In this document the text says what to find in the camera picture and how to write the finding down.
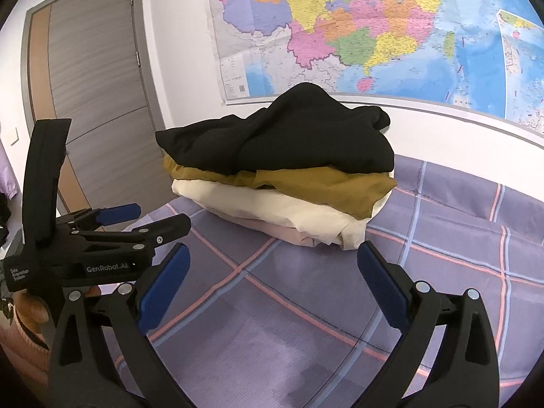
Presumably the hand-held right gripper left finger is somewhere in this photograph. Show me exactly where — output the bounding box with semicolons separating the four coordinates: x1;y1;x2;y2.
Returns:
48;242;192;408

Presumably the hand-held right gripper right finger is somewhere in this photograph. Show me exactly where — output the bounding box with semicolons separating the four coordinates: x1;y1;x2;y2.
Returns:
356;240;500;408

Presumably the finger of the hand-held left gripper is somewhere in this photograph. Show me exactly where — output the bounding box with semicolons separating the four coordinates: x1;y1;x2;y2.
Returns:
56;203;142;231
122;214;192;248

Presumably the black garment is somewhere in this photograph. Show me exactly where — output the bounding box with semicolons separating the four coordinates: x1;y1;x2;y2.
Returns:
155;83;396;177

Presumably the person's left forearm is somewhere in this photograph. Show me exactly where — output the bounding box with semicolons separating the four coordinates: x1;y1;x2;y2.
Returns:
0;297;52;375

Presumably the person's left hand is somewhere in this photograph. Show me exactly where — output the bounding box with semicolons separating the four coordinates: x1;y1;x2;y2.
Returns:
15;291;54;333

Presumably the light purple cloth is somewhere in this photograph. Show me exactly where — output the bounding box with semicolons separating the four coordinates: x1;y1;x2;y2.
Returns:
0;136;20;200

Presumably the purple plaid bed sheet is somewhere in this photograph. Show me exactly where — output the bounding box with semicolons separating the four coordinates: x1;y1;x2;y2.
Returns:
102;155;544;408

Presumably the cream garment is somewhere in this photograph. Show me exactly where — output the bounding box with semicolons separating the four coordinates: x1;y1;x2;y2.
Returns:
172;178;394;251

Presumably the pale pink garment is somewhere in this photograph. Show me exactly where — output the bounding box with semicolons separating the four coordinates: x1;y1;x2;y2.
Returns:
221;215;318;248

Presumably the olive garment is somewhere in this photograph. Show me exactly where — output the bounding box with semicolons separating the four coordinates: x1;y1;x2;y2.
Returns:
162;155;398;220

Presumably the grey wooden door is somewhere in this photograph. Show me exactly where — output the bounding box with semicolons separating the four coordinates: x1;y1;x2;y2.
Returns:
23;0;180;218

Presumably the colourful wall map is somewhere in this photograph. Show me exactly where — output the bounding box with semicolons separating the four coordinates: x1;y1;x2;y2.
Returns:
204;0;544;152

